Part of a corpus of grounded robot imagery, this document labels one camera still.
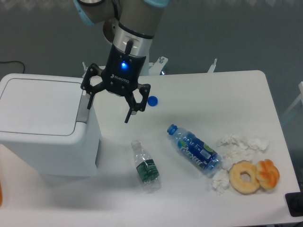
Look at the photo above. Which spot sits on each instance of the plain ring doughnut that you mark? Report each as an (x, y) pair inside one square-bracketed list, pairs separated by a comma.
[(242, 177)]

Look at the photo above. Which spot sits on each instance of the orange twisted bread roll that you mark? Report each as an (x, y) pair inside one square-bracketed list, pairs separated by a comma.
[(267, 174)]

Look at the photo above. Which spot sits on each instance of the blue bottle cap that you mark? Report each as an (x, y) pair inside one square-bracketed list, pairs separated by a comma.
[(152, 101)]

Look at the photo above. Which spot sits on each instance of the blue plastic bottle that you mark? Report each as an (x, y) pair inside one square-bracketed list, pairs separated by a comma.
[(194, 149)]

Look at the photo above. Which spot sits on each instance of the clear bottle green label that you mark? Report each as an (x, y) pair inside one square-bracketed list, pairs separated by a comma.
[(146, 168)]

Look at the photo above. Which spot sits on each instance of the white push-button trash can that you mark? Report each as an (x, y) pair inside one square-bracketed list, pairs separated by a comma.
[(45, 121)]

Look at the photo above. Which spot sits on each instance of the orange object at edge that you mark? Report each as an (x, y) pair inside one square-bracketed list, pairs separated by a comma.
[(1, 195)]

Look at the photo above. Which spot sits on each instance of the black device at edge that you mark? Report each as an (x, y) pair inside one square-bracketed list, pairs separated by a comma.
[(294, 202)]

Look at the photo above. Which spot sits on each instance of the large crumpled white tissue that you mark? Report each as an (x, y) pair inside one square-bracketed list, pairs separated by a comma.
[(235, 148)]

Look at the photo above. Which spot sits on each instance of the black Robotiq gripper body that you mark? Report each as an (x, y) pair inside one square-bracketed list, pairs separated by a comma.
[(121, 73)]

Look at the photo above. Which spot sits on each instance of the small crumpled white tissue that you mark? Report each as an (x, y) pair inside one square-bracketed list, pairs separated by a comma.
[(220, 181)]

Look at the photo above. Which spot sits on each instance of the white frame at right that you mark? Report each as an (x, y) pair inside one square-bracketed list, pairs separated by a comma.
[(293, 109)]

